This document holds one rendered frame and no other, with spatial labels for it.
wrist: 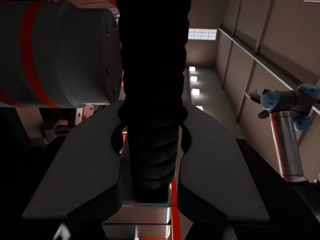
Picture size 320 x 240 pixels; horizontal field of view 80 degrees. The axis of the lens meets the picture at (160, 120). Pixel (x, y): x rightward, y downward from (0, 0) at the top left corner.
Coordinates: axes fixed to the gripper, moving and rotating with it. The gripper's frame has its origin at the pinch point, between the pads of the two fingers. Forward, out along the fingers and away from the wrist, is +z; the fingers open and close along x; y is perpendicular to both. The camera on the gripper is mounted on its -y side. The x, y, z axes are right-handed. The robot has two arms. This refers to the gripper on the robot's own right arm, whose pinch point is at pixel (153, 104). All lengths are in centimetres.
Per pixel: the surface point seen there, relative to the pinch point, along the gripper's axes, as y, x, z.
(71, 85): 3.3, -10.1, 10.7
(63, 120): 22.5, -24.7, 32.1
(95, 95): 5.0, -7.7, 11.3
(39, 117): 13.0, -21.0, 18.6
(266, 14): 43, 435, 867
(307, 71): 157, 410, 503
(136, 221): 9.1, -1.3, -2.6
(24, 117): 11.0, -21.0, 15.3
